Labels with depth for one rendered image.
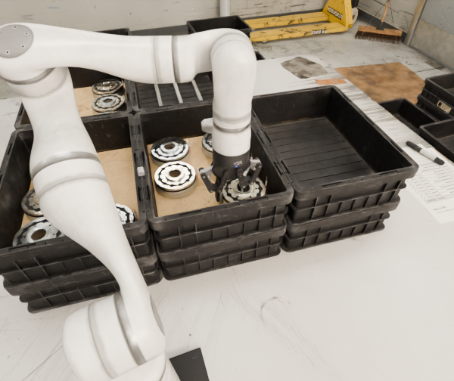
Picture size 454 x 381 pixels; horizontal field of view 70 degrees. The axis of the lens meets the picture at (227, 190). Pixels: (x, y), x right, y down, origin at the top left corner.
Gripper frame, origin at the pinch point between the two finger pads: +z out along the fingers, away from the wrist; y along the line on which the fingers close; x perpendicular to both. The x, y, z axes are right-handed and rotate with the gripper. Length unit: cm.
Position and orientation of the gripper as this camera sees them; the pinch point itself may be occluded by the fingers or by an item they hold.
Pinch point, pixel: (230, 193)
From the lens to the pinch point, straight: 74.4
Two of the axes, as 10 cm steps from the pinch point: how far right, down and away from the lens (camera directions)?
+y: 9.6, -1.9, 2.0
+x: -2.7, -6.8, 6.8
